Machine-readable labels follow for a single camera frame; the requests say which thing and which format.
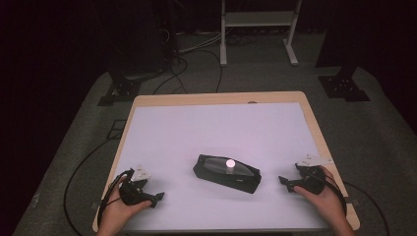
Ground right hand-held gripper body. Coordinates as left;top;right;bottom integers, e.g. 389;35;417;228
289;154;334;196

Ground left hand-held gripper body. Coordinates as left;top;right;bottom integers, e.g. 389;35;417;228
119;164;155;207

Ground black pencil case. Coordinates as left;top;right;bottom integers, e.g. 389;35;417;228
192;153;263;195

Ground person's right hand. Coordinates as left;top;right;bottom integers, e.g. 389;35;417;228
292;165;348;230

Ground person's left hand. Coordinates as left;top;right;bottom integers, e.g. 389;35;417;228
96;174;153;235

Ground white table mat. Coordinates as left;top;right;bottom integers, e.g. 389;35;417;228
112;102;329;231

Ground black stand base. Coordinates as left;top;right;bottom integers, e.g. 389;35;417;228
317;67;372;102
97;70;147;107

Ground white metal stand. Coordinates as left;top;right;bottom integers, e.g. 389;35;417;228
219;0;303;68

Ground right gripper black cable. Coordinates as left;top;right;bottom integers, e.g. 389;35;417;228
323;166;391;236

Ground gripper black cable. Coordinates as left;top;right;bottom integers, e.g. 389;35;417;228
323;166;391;236
63;139;134;236

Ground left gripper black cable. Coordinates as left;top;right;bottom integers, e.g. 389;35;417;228
63;139;134;236

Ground black square floor frame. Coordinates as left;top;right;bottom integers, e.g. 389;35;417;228
105;119;128;141

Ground black floor cable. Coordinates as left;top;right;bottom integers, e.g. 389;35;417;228
151;48;224;96

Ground white floor cables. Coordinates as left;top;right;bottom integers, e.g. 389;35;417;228
176;30;224;55

